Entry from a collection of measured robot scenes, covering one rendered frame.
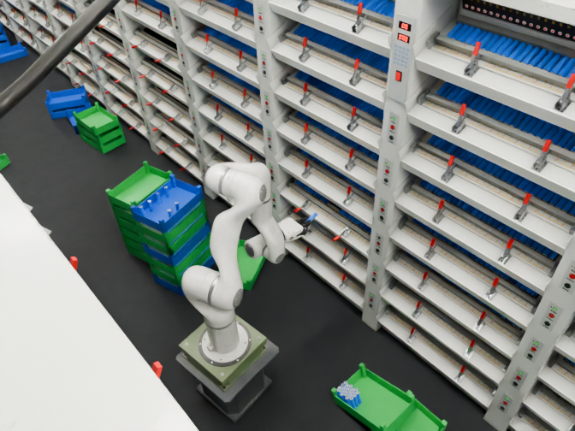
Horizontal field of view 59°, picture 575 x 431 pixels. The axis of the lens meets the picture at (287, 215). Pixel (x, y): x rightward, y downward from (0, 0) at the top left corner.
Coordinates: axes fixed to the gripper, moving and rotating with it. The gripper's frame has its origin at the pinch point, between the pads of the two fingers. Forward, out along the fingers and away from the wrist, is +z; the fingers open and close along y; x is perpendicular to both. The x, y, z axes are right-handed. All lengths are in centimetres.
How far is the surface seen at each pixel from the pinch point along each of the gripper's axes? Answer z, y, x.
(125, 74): 20, 205, 4
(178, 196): -24, 68, 14
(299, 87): 12, 24, -53
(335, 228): 16.0, -5.5, 7.7
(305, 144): 9.9, 13.6, -30.1
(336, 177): 18.0, 0.3, -17.1
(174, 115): 17, 135, 7
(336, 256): 19.2, -6.4, 26.5
